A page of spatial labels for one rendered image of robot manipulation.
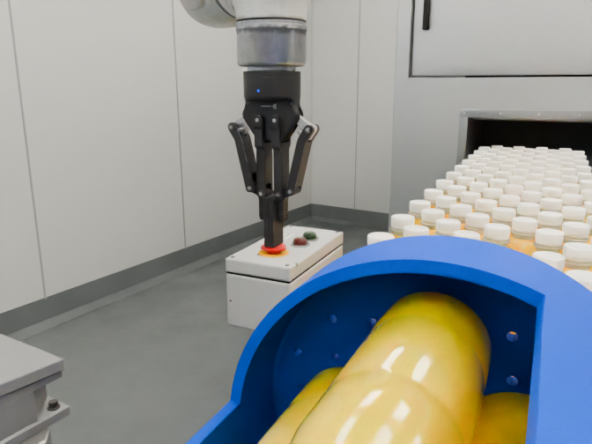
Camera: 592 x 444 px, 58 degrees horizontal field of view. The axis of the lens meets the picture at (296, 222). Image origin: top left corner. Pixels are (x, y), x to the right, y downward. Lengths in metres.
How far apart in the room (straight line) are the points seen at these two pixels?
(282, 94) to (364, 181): 4.55
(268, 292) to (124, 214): 2.98
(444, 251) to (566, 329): 0.08
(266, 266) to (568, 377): 0.52
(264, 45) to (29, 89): 2.63
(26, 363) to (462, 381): 0.44
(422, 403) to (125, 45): 3.50
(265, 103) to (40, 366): 0.40
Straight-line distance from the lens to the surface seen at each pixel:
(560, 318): 0.29
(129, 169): 3.66
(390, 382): 0.25
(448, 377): 0.28
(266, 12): 0.69
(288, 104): 0.71
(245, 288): 0.74
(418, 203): 1.03
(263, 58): 0.69
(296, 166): 0.71
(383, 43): 5.11
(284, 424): 0.32
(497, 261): 0.33
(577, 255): 0.82
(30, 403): 0.60
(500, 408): 0.34
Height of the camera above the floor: 1.33
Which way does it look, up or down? 14 degrees down
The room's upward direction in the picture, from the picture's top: straight up
